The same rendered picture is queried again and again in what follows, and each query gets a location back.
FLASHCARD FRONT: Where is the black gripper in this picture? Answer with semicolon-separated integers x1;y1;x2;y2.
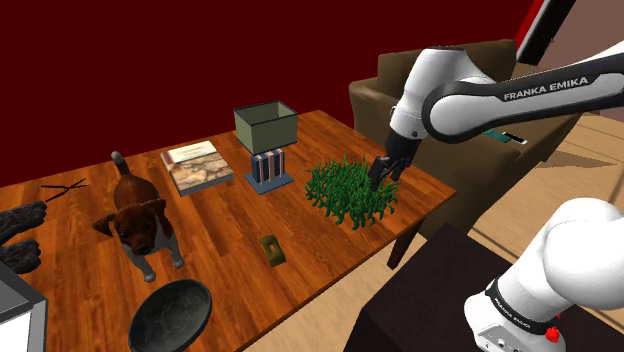
367;129;423;192

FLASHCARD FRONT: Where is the green grass plant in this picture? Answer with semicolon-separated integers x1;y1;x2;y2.
304;153;402;231

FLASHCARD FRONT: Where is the brown armchair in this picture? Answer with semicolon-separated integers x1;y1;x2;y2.
348;38;582;240

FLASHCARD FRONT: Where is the teal and black flat device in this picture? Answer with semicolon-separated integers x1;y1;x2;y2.
482;128;529;146

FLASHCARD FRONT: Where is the dark robot stand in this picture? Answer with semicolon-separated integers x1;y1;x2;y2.
343;222;624;352

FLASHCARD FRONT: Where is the table lamp with green shade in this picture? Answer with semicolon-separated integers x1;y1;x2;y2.
232;100;300;196

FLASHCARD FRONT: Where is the wooden table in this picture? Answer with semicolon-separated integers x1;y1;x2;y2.
0;109;458;352

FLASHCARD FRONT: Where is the book with marbled cover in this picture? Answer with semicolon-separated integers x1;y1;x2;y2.
160;140;236;198

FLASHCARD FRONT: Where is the brown and white dog figure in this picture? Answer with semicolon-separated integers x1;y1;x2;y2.
91;150;186;284

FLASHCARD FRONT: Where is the black bowl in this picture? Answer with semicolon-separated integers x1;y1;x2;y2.
127;278;214;352

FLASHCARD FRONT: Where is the dark grey knobbly object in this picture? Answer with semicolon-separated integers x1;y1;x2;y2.
0;200;48;275

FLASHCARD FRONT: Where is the small olive switch plate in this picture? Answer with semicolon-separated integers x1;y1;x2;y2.
258;234;287;269

